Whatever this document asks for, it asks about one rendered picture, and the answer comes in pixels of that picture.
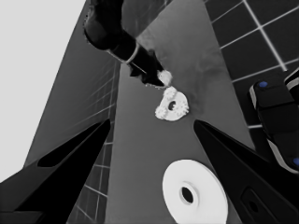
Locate small white gear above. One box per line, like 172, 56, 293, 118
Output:
154, 105, 167, 119
163, 86, 179, 101
176, 100, 190, 116
157, 69, 174, 88

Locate large thick white disc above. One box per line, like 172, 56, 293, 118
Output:
162, 159, 229, 224

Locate white round carrier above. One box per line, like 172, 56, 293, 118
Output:
154, 87, 190, 122

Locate dark robot body block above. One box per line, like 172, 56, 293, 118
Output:
249, 66, 299, 174

